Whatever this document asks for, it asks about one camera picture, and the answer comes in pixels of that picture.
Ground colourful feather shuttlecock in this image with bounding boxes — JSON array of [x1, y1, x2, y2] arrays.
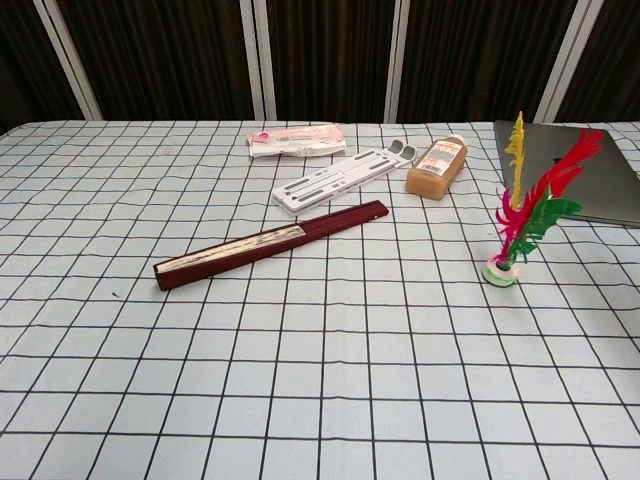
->
[[482, 110, 605, 289]]

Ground white folding laptop stand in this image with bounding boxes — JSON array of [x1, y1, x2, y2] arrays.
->
[[272, 138, 419, 217]]

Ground dark red folded fan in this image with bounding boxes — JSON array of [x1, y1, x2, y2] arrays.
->
[[153, 200, 389, 292]]

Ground pink white plastic package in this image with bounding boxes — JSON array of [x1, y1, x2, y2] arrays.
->
[[247, 124, 347, 160]]

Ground white black checked tablecloth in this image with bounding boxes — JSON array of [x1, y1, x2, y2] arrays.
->
[[0, 119, 640, 480]]

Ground brown liquid plastic bottle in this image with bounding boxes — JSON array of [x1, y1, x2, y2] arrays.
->
[[405, 133, 470, 201]]

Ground grey closed laptop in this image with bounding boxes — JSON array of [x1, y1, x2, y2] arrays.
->
[[493, 119, 640, 229]]

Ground white partition frame post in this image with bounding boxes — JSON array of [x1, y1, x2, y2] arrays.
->
[[37, 0, 105, 121], [533, 0, 595, 122], [238, 0, 279, 121], [383, 0, 417, 124]]

